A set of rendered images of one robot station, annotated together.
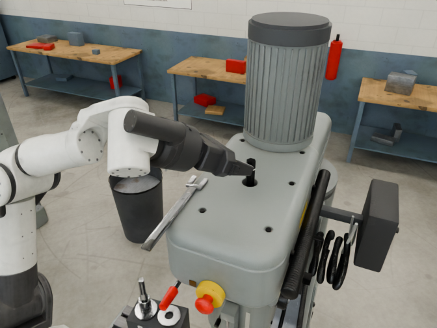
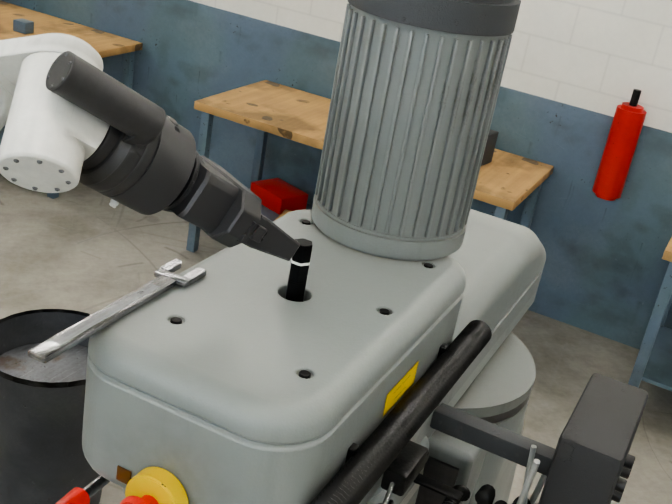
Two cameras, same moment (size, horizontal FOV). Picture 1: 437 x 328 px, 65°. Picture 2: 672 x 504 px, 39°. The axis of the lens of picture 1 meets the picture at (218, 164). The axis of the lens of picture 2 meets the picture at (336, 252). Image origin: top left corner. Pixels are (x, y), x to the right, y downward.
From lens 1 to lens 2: 0.28 m
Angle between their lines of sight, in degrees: 9
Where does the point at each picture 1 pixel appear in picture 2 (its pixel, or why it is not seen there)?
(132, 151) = (52, 131)
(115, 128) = (29, 85)
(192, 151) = (173, 169)
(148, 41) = (163, 25)
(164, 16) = not seen: outside the picture
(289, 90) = (413, 120)
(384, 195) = (607, 406)
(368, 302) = not seen: outside the picture
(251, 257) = (253, 411)
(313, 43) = (470, 31)
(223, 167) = (231, 222)
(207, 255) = (164, 403)
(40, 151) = not seen: outside the picture
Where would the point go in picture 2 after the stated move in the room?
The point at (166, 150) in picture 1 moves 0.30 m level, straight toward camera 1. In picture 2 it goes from (119, 152) to (71, 334)
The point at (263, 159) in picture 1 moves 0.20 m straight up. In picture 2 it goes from (340, 261) to (370, 97)
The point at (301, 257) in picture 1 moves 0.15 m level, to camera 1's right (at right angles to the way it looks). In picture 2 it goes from (370, 458) to (522, 484)
